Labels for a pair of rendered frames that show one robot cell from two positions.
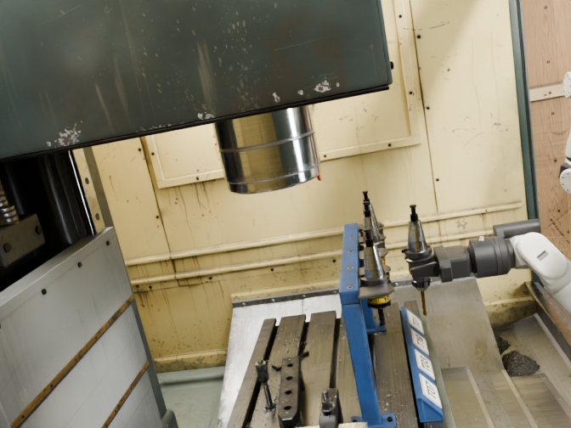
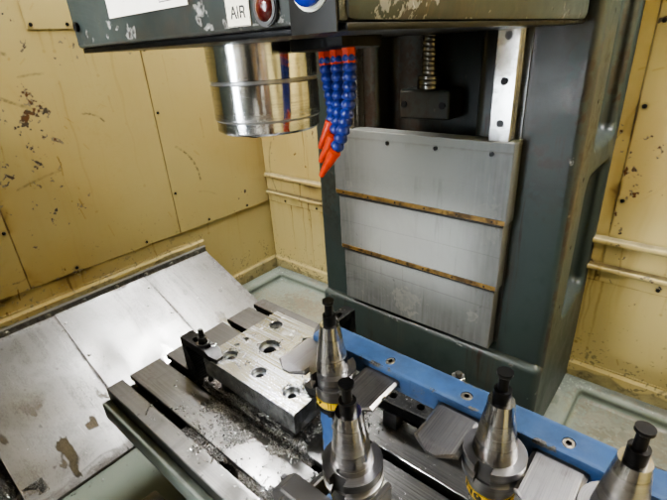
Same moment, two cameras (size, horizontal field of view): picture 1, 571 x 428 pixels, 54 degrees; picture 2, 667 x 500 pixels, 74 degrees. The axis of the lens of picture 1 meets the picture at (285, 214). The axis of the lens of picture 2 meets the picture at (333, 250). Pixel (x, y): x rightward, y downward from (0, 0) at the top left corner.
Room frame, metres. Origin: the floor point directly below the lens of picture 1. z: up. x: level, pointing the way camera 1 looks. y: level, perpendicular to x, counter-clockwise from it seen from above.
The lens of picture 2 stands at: (1.35, -0.55, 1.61)
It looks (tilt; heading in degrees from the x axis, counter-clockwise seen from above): 25 degrees down; 122
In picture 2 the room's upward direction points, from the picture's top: 4 degrees counter-clockwise
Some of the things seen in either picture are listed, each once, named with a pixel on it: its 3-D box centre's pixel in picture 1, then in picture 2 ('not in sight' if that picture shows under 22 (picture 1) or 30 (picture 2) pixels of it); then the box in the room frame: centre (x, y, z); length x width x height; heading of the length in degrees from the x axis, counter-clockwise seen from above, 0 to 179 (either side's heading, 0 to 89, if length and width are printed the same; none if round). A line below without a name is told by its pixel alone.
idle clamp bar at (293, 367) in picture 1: (291, 397); (434, 426); (1.17, 0.07, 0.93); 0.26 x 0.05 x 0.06; 175
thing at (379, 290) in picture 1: (376, 290); (303, 357); (1.04, -0.15, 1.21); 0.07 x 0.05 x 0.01; 80
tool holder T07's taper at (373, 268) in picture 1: (372, 260); (331, 344); (1.09, -0.16, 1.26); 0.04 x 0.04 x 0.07
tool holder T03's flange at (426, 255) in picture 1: (418, 253); (352, 466); (1.19, -0.28, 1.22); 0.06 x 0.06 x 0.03
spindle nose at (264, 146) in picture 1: (268, 145); (265, 86); (0.90, 0.01, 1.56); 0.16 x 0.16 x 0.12
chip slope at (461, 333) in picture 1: (353, 368); not in sight; (1.54, -0.11, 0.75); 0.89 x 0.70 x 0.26; 80
